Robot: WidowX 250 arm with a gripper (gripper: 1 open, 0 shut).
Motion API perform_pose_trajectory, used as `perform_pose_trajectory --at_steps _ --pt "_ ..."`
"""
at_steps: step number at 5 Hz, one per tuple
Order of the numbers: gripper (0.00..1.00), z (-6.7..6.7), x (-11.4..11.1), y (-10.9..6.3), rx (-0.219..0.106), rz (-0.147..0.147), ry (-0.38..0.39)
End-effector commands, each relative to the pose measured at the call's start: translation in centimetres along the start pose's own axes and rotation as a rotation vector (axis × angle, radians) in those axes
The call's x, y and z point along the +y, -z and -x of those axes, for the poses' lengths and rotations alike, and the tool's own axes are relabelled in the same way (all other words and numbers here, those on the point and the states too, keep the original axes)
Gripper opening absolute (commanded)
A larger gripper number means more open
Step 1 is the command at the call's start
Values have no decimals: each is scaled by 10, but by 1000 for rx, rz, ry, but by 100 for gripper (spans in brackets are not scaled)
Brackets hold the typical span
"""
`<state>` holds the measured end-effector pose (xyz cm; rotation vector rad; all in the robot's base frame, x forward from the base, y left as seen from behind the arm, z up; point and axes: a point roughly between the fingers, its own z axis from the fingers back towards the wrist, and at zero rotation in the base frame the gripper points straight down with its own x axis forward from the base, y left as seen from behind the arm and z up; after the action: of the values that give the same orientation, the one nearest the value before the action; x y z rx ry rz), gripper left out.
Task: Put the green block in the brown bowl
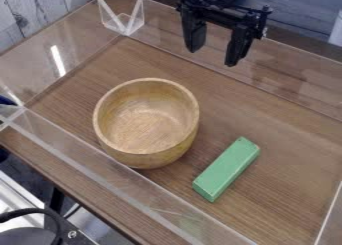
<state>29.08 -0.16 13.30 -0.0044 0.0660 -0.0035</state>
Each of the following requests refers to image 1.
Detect green rectangular block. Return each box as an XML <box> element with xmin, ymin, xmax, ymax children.
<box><xmin>192</xmin><ymin>137</ymin><xmax>260</xmax><ymax>203</ymax></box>

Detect black table leg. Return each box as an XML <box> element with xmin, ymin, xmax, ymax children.
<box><xmin>49</xmin><ymin>188</ymin><xmax>65</xmax><ymax>213</ymax></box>

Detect brown wooden bowl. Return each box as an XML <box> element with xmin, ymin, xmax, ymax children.
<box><xmin>92</xmin><ymin>78</ymin><xmax>200</xmax><ymax>169</ymax></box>

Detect black cable loop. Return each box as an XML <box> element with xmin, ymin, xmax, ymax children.
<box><xmin>0</xmin><ymin>207</ymin><xmax>67</xmax><ymax>245</ymax></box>

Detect black metal bracket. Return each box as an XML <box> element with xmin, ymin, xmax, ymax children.
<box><xmin>44</xmin><ymin>216</ymin><xmax>99</xmax><ymax>245</ymax></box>

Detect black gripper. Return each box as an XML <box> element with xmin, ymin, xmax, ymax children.
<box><xmin>176</xmin><ymin>0</ymin><xmax>272</xmax><ymax>67</ymax></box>

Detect clear acrylic tray walls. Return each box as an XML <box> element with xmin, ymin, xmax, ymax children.
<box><xmin>0</xmin><ymin>0</ymin><xmax>342</xmax><ymax>245</ymax></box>

